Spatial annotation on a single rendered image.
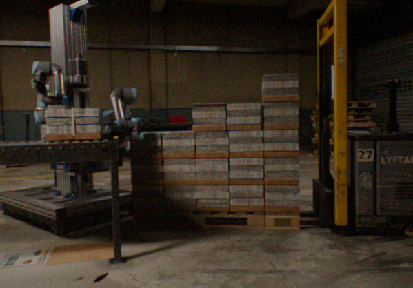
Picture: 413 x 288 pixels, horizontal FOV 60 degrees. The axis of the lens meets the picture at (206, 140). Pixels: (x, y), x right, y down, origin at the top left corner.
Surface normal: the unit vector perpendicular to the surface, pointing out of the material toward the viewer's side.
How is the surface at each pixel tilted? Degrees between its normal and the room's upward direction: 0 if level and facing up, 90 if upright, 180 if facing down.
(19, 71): 90
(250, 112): 90
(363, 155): 90
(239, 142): 90
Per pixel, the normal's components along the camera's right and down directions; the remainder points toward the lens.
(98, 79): 0.25, 0.04
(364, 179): -0.13, 0.06
